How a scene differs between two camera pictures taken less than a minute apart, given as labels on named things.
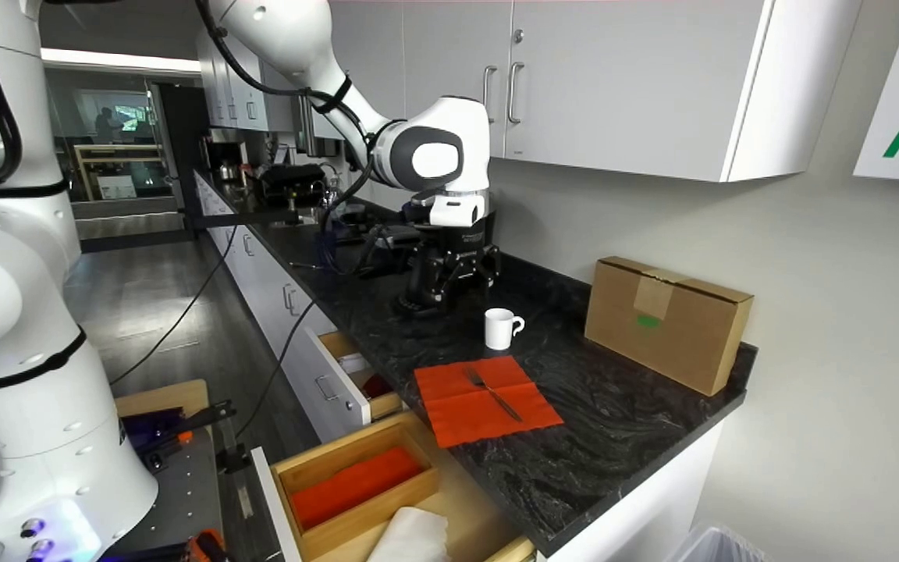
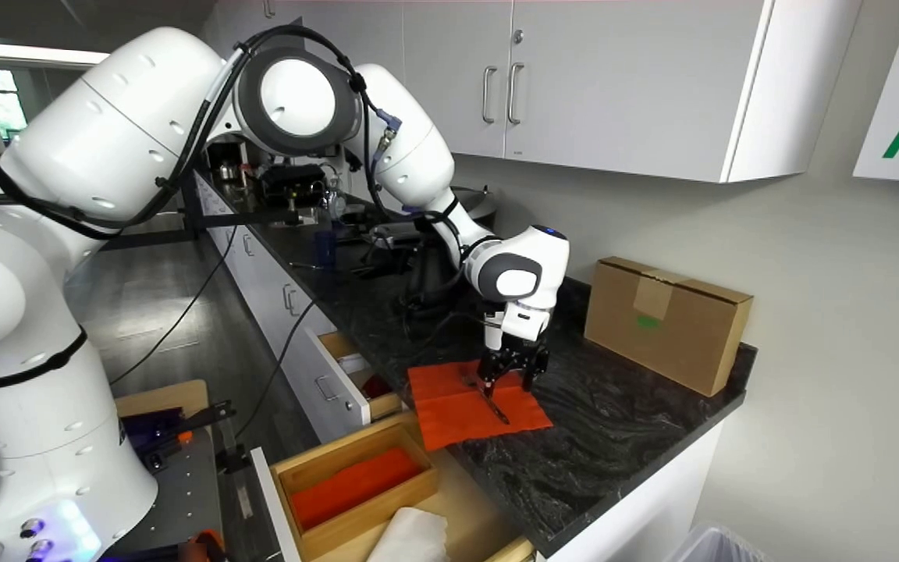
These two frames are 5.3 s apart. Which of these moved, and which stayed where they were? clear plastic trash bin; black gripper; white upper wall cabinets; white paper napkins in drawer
Moved: black gripper
Stayed: white upper wall cabinets; white paper napkins in drawer; clear plastic trash bin
